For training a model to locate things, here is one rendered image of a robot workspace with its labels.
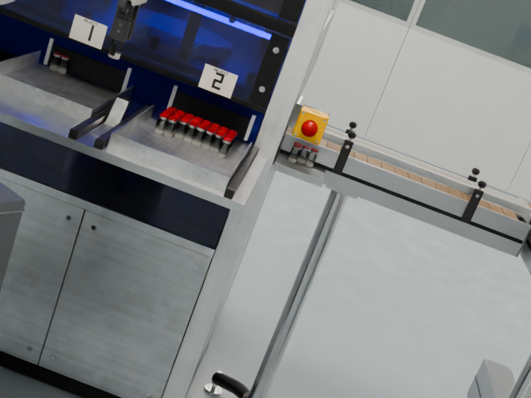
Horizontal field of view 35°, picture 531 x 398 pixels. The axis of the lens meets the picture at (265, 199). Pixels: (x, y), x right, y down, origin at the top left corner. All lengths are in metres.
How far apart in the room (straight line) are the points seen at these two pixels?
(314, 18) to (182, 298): 0.81
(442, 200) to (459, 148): 4.61
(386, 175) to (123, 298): 0.77
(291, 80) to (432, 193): 0.48
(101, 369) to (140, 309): 0.22
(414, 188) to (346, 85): 4.52
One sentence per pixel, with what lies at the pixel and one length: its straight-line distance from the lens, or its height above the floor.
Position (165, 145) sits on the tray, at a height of 0.88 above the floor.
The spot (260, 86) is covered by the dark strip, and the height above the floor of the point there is 1.04.
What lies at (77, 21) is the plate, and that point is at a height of 1.03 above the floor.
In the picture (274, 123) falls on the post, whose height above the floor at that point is 0.97.
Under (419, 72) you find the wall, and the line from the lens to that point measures 6.68.
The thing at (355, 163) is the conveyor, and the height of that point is 0.92.
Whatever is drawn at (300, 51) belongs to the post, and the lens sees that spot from 2.03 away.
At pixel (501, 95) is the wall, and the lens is 6.78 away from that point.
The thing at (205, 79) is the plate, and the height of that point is 1.01.
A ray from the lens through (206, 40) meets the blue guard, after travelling 2.06.
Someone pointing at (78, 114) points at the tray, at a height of 0.89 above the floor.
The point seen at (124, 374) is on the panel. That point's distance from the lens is 2.38.
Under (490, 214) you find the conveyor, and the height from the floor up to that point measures 0.92.
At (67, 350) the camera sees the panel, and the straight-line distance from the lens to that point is 2.40.
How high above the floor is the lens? 1.42
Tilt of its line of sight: 18 degrees down
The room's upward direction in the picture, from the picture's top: 21 degrees clockwise
